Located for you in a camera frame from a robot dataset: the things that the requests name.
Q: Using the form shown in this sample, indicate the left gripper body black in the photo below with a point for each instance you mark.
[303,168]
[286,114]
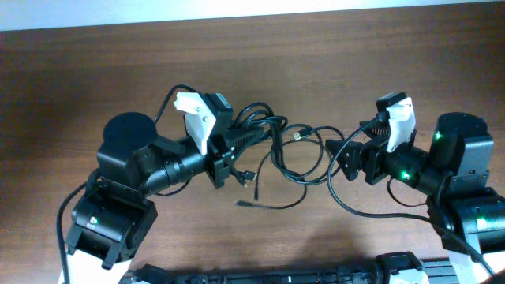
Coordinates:
[217,154]

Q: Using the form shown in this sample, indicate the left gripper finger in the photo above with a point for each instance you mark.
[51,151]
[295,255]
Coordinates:
[240,139]
[240,177]

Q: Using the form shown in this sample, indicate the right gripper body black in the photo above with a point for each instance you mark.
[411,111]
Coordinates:
[380,158]

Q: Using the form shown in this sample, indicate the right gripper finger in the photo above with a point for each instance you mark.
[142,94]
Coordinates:
[349,158]
[376,129]

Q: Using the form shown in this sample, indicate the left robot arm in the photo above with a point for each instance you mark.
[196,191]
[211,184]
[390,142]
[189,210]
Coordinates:
[114,215]

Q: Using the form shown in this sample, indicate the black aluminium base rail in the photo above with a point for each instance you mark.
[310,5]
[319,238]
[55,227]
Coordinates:
[393,267]

